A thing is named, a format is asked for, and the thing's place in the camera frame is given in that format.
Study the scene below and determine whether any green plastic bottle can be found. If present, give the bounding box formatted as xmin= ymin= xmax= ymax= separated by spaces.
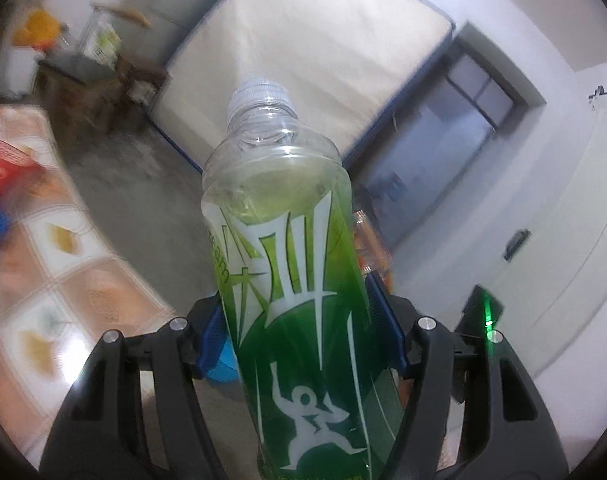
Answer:
xmin=201 ymin=78 xmax=403 ymax=479

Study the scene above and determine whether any patterned table cover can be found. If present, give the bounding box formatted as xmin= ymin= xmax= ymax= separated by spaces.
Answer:
xmin=0 ymin=105 xmax=174 ymax=465

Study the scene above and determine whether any wooden chair black seat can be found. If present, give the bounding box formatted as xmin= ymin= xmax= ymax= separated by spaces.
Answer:
xmin=32 ymin=1 xmax=155 ymax=131

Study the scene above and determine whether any red colourful snack bag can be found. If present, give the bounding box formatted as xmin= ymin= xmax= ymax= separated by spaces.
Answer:
xmin=0 ymin=140 xmax=44 ymax=207

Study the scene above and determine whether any white door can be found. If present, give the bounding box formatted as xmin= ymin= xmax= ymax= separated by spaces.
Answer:
xmin=471 ymin=86 xmax=607 ymax=376

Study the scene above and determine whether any yellow plastic bag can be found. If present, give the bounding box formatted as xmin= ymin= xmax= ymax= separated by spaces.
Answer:
xmin=12 ymin=9 xmax=61 ymax=52

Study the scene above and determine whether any blue mesh trash basket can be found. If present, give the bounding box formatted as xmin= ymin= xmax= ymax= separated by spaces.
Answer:
xmin=206 ymin=340 xmax=239 ymax=384

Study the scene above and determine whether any dark doorway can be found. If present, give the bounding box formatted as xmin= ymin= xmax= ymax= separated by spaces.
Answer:
xmin=346 ymin=23 xmax=545 ymax=248

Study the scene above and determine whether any white mattress blue trim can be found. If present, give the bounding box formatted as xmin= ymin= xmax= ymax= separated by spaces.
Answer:
xmin=152 ymin=0 xmax=455 ymax=165

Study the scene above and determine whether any dark wooden stool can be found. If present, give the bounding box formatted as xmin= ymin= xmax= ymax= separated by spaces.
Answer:
xmin=107 ymin=53 xmax=170 ymax=133

